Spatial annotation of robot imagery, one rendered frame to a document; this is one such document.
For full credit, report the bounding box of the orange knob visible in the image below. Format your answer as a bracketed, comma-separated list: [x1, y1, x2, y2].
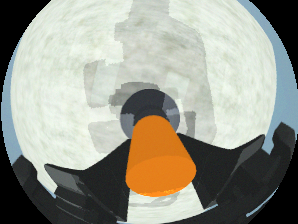
[125, 116, 197, 197]

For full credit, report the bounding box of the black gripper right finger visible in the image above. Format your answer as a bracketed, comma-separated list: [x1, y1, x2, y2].
[176, 133, 265, 209]

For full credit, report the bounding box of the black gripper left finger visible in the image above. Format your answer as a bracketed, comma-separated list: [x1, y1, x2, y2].
[44, 139, 132, 222]

